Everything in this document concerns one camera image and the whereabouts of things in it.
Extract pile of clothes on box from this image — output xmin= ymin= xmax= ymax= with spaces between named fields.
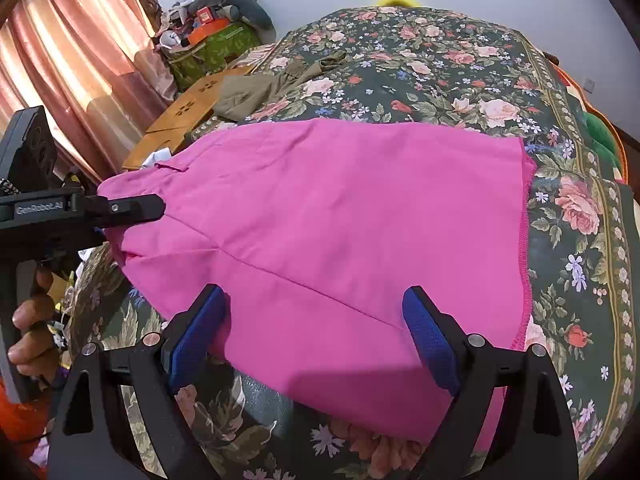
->
xmin=187 ymin=0 xmax=277 ymax=43

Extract red striped cloth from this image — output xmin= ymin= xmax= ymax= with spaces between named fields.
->
xmin=245 ymin=42 xmax=281 ymax=66

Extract green storage box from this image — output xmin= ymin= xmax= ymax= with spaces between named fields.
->
xmin=167 ymin=22 xmax=263 ymax=91

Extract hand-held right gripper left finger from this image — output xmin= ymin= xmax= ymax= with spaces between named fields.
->
xmin=47 ymin=284 xmax=233 ymax=480

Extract dark floral blanket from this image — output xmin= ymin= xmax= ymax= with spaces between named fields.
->
xmin=65 ymin=6 xmax=640 ymax=480

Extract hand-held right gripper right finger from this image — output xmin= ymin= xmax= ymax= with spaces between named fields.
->
xmin=402 ymin=285 xmax=581 ymax=480

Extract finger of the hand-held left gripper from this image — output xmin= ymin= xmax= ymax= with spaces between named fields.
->
xmin=82 ymin=192 xmax=167 ymax=233

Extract pink pants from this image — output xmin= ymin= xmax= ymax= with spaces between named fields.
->
xmin=96 ymin=119 xmax=538 ymax=453

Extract green orange plush cushion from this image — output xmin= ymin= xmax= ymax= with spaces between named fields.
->
xmin=547 ymin=52 xmax=631 ymax=186

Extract person's left hand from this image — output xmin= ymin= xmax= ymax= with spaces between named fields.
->
xmin=7 ymin=266 xmax=63 ymax=383

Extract olive green garment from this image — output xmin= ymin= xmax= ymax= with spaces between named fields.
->
xmin=214 ymin=50 xmax=348 ymax=122

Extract orange box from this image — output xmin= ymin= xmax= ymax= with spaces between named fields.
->
xmin=187 ymin=17 xmax=236 ymax=46

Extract pink curtain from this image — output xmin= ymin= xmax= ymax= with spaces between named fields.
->
xmin=0 ymin=0 xmax=176 ymax=186

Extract orange cloth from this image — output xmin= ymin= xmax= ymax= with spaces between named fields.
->
xmin=0 ymin=377 xmax=56 ymax=466

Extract wooden lap table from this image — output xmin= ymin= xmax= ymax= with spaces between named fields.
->
xmin=121 ymin=64 xmax=256 ymax=171

